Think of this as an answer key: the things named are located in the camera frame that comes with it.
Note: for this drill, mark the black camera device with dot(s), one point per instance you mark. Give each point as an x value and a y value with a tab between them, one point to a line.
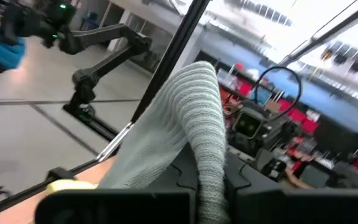
247	124

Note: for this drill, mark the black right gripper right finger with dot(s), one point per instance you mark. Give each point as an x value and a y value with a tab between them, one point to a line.
250	183

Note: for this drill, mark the yellow cloth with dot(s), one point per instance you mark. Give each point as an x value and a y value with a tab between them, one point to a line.
70	185

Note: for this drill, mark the blue cloth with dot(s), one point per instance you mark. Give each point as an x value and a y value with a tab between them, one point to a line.
6	53

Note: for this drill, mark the grey striped sock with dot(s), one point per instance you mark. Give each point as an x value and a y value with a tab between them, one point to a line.
182	102

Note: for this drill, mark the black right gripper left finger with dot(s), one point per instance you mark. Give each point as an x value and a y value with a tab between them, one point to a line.
179	174

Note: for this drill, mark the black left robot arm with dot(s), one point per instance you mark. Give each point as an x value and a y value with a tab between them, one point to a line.
104	67

